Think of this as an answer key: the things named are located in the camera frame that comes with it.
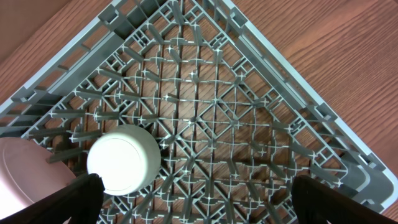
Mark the pink plate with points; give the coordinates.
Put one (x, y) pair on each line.
(26, 176)

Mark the grey dishwasher rack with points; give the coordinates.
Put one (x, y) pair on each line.
(235, 122)

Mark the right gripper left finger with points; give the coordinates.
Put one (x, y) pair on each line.
(79, 202)

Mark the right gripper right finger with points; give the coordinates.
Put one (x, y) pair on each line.
(316, 203)

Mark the grey bowl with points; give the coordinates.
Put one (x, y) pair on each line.
(127, 159)

